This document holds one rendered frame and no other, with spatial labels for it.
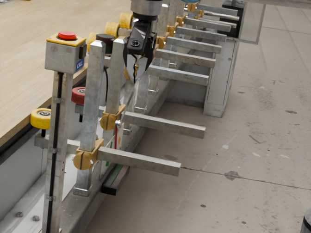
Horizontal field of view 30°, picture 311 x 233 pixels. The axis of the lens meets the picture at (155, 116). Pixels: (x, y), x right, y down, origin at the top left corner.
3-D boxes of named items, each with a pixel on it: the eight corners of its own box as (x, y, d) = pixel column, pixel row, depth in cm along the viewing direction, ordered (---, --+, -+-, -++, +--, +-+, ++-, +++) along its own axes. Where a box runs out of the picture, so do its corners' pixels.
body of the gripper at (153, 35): (155, 51, 177) (161, 12, 173) (149, 58, 169) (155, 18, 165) (131, 46, 178) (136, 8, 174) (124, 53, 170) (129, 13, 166)
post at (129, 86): (128, 143, 220) (145, 18, 202) (126, 147, 216) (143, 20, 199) (120, 141, 220) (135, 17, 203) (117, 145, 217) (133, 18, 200)
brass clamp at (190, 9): (198, 9, 355) (200, 1, 353) (195, 12, 343) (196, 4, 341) (188, 7, 356) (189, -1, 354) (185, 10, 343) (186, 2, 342)
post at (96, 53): (89, 197, 172) (106, 40, 155) (85, 203, 169) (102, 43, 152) (77, 195, 173) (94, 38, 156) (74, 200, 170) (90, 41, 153)
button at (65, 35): (77, 40, 129) (78, 33, 129) (72, 44, 126) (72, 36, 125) (61, 37, 130) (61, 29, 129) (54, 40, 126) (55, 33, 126)
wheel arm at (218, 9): (236, 15, 348) (238, 9, 347) (236, 16, 345) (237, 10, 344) (156, 1, 355) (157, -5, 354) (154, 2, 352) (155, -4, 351)
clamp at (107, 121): (124, 118, 197) (126, 104, 195) (114, 132, 185) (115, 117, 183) (108, 114, 198) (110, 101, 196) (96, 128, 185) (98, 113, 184)
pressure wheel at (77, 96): (95, 119, 198) (99, 88, 194) (88, 128, 191) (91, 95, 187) (73, 115, 199) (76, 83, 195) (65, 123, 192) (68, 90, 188)
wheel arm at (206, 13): (238, 21, 399) (239, 15, 398) (238, 22, 396) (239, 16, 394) (177, 10, 405) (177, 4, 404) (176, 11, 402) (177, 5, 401)
